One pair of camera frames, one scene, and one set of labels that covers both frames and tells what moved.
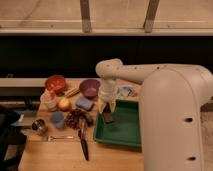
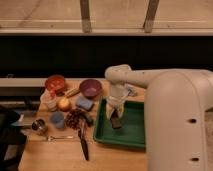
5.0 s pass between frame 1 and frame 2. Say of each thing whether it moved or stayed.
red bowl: stayed
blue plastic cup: stayed
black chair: stayed
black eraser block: moved
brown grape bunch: stayed
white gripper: moved
